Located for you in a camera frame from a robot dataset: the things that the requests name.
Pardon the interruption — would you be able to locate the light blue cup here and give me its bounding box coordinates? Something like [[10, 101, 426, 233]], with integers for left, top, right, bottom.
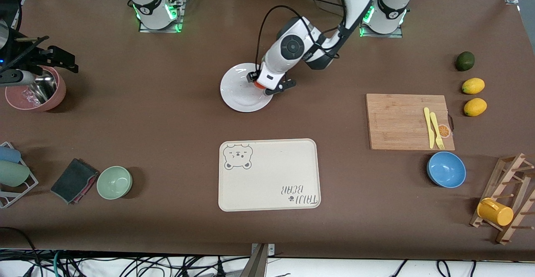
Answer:
[[0, 146, 21, 163]]

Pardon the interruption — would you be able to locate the blue bowl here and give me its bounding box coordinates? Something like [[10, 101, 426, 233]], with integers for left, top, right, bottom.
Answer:
[[427, 151, 467, 188]]

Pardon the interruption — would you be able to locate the metal camera pole bracket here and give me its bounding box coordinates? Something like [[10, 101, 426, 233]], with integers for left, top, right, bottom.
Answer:
[[239, 243, 275, 277]]

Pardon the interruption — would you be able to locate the cream tray with bear print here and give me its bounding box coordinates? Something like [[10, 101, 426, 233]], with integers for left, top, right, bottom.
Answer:
[[218, 138, 321, 212]]

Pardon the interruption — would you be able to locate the pale green cup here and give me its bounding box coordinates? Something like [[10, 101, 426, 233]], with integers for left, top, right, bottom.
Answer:
[[0, 160, 31, 187]]

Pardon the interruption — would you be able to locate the bamboo cutting board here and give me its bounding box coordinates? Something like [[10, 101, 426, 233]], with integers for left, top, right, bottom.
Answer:
[[366, 94, 456, 151]]

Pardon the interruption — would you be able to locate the white wire cup rack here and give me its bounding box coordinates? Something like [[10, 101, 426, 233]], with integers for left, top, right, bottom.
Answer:
[[0, 142, 39, 209]]

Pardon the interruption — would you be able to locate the wooden peg drying rack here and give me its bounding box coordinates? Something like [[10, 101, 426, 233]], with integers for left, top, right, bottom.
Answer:
[[469, 153, 535, 245]]

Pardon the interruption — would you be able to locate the yellow plastic fork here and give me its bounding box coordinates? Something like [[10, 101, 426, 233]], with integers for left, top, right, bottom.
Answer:
[[430, 112, 445, 150]]

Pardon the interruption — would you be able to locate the metal scoop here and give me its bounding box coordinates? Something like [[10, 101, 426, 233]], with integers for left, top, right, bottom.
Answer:
[[28, 74, 58, 104]]

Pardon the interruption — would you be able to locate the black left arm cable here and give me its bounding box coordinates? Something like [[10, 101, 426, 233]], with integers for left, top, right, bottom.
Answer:
[[255, 4, 349, 74]]

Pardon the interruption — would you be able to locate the yellow lemon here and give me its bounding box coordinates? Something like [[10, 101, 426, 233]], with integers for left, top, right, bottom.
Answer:
[[462, 78, 486, 95], [464, 98, 488, 117]]

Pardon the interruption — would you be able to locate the dark grey folded cloth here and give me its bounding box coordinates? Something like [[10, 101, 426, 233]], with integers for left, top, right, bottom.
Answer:
[[51, 158, 99, 205]]

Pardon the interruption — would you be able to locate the yellow plastic knife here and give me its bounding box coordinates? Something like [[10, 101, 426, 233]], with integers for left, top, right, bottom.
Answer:
[[423, 107, 435, 149]]

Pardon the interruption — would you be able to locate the green floor cable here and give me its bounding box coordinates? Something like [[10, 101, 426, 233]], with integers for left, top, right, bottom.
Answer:
[[52, 250, 63, 277]]

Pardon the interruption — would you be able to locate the white round plate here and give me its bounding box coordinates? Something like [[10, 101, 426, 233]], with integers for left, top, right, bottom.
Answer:
[[220, 63, 275, 113]]

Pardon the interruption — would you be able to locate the pale green bowl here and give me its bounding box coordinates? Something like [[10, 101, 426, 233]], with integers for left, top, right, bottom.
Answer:
[[97, 166, 133, 200]]

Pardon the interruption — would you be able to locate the yellow mug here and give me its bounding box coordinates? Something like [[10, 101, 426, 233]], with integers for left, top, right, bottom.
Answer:
[[477, 198, 514, 227]]

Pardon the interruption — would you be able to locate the dark green avocado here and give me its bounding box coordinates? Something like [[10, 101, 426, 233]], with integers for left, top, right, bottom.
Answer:
[[455, 51, 476, 72]]

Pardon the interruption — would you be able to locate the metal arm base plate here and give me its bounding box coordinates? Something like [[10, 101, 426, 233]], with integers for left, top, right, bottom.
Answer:
[[138, 0, 185, 33], [357, 0, 404, 38]]

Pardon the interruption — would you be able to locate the pink bowl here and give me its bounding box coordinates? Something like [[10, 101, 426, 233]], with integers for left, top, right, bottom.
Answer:
[[5, 65, 66, 112]]

